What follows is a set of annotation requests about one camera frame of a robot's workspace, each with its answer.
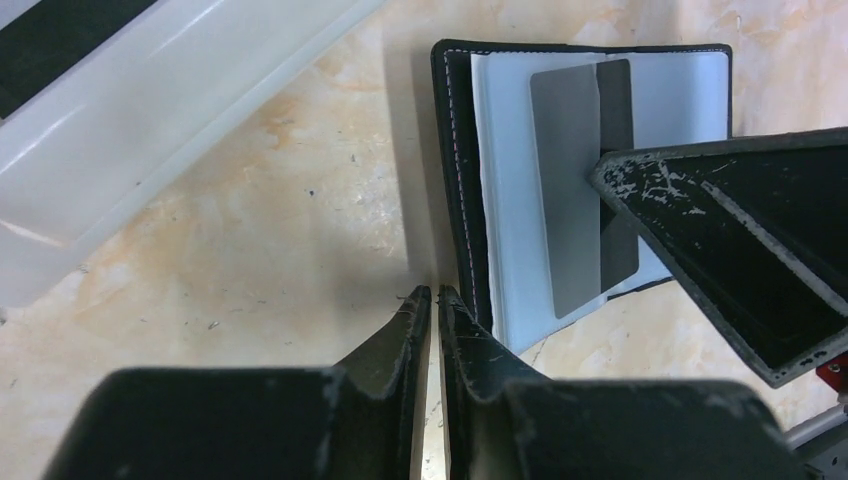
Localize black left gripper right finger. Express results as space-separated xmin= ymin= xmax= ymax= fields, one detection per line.
xmin=438 ymin=285 xmax=546 ymax=479

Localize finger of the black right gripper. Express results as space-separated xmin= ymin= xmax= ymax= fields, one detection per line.
xmin=590 ymin=127 xmax=847 ymax=388

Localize black leather card holder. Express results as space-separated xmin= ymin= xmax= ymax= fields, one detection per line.
xmin=431 ymin=39 xmax=732 ymax=354

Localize white plastic card tray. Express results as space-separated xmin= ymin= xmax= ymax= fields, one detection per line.
xmin=1 ymin=0 xmax=378 ymax=307

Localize silver magnetic stripe card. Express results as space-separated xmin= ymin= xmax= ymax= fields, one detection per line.
xmin=530 ymin=59 xmax=639 ymax=318

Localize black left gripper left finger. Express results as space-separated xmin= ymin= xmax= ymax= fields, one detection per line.
xmin=331 ymin=285 xmax=432 ymax=479

